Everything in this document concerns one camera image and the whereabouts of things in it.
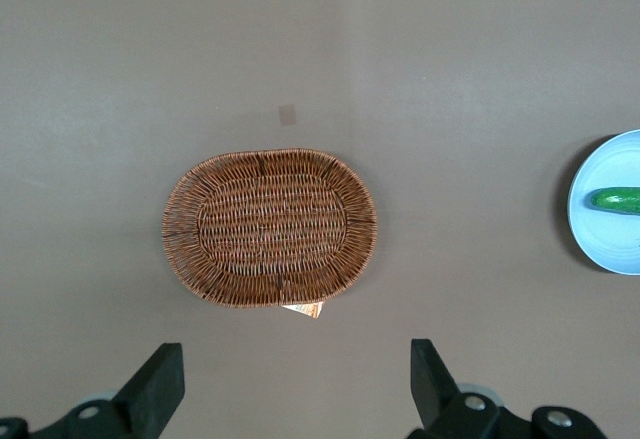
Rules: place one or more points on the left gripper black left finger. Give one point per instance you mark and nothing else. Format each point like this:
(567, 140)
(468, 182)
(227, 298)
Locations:
(150, 394)

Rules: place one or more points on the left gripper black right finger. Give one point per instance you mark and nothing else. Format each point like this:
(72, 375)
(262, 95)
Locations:
(435, 399)

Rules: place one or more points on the orange paper basket tag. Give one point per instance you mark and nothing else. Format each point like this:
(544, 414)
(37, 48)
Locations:
(307, 310)

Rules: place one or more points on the brown oval wicker basket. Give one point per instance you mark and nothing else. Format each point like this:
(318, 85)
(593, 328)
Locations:
(270, 229)

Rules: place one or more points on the light blue round plate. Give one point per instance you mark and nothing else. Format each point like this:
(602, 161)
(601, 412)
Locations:
(600, 244)

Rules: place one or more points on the green cucumber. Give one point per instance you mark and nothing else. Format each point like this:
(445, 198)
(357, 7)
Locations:
(617, 200)

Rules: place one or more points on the brown tape patch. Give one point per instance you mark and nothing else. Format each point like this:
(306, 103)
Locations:
(287, 115)

